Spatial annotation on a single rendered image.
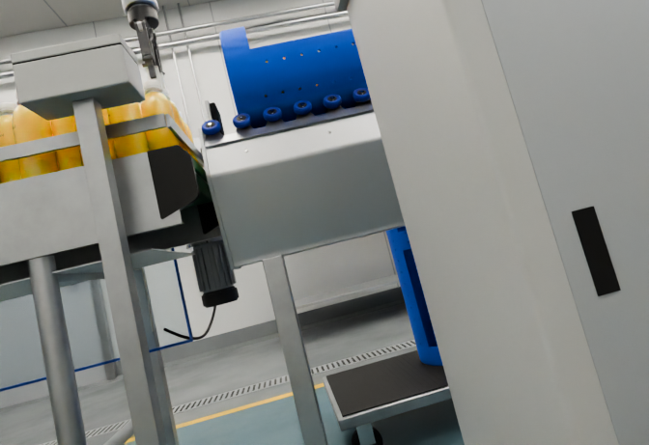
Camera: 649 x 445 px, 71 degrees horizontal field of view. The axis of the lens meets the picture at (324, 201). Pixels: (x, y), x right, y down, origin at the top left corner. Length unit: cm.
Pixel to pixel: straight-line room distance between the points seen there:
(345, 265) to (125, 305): 364
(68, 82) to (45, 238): 31
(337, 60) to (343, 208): 36
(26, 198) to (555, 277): 96
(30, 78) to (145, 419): 65
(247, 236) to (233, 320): 338
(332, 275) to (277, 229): 336
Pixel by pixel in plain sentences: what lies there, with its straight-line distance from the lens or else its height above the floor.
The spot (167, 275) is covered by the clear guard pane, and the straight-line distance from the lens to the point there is 149.
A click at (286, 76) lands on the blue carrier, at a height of 104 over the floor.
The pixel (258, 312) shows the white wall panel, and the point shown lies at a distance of 442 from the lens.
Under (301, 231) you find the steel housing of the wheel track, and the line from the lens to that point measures 109.
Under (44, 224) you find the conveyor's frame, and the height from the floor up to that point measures 80.
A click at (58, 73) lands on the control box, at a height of 104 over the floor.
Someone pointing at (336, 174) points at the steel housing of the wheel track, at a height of 78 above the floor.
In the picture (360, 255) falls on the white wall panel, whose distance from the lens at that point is 446.
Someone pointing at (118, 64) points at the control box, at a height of 104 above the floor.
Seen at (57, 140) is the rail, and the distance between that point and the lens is 111.
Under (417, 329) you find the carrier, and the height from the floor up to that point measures 28.
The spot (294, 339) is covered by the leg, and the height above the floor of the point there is 43.
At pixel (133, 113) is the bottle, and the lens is 113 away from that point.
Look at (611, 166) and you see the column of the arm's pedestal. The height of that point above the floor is 61.
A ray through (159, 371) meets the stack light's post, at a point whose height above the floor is 38.
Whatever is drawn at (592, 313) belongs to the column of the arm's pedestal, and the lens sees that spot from 43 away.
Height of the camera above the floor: 60
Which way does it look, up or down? 7 degrees up
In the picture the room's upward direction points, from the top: 14 degrees counter-clockwise
